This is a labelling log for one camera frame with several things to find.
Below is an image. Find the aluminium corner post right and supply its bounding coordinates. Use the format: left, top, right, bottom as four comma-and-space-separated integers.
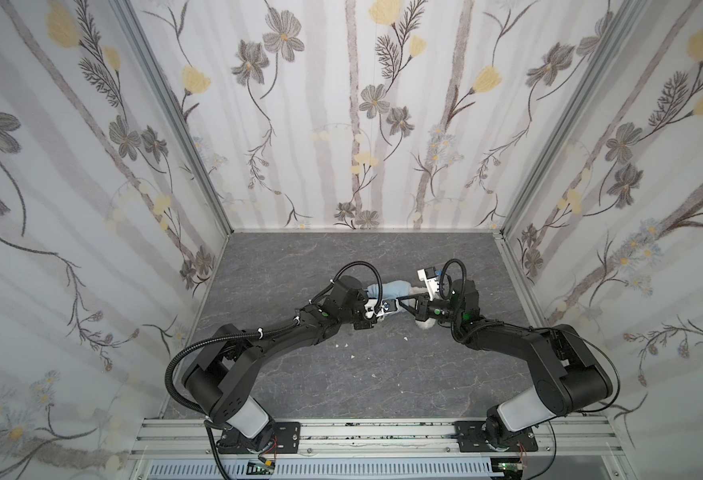
499, 1, 645, 239

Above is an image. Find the black mounting plate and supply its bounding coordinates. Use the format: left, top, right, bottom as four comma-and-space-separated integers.
453, 419, 539, 453
214, 421, 301, 455

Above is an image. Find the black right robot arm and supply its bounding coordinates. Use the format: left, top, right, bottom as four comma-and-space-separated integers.
397, 281, 613, 444

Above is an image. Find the white slotted cable duct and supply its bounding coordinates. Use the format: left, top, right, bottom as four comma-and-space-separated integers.
146, 458, 505, 480

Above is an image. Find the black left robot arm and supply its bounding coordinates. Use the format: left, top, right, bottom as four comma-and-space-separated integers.
178, 275, 385, 442

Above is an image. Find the black corrugated left cable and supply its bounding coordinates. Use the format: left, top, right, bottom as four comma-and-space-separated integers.
164, 320, 298, 480

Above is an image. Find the white plush teddy bear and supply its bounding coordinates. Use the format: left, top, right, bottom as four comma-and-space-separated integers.
407, 286, 437, 330

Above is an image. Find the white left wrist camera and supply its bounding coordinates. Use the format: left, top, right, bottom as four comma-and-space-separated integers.
365, 299, 401, 323

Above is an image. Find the aluminium corner post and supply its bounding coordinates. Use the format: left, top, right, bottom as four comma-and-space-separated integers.
109, 0, 234, 239
499, 1, 645, 239

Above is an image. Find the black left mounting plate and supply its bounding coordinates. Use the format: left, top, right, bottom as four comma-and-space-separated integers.
214, 421, 301, 455

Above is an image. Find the black corrugated cable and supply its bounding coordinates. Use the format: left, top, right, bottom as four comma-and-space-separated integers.
439, 258, 469, 301
164, 320, 298, 480

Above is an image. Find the black corrugated right cable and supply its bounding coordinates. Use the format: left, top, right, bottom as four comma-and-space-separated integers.
439, 258, 469, 301

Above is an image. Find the aluminium corner post left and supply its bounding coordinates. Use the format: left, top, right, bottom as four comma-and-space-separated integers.
109, 0, 234, 239

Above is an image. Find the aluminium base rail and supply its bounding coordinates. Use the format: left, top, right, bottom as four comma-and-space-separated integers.
128, 416, 625, 460

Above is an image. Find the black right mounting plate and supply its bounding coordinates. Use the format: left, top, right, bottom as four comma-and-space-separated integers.
453, 419, 539, 453

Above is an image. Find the light blue fleece hoodie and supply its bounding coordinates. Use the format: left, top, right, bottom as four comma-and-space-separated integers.
367, 280, 413, 300

